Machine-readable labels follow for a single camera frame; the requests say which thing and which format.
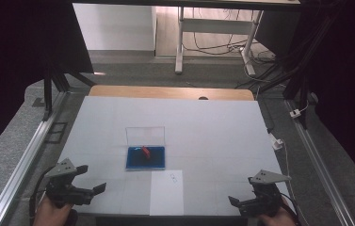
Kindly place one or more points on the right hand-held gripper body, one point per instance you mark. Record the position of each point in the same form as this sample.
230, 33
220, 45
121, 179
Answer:
267, 194

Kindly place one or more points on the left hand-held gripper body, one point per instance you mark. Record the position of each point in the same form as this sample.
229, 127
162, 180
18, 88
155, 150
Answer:
65, 188

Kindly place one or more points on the clear box with blue pad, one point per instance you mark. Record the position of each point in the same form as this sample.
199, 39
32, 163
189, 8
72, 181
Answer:
145, 157

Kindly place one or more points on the red stamp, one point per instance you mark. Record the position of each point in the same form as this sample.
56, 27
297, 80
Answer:
146, 152

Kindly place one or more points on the person's right hand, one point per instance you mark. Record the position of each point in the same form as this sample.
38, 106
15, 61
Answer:
277, 218

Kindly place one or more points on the person's left hand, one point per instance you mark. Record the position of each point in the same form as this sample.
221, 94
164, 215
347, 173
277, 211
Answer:
51, 215

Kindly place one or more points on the white paper sheet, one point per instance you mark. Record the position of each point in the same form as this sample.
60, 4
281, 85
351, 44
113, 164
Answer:
166, 197

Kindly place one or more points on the large white table cover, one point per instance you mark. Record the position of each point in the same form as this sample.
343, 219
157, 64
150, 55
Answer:
197, 125

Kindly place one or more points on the black metal stand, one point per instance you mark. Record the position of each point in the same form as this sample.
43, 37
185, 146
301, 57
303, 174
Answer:
54, 81
297, 69

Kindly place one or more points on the wooden table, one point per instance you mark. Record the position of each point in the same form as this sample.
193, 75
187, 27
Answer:
165, 92

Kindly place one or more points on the black curtain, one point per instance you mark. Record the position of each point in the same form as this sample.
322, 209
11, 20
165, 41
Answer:
347, 78
15, 62

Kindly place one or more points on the aluminium rail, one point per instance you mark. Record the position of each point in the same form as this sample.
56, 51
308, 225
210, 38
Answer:
319, 166
24, 160

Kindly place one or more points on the white metal desk frame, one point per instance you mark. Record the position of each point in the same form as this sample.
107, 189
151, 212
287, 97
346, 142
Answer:
216, 26

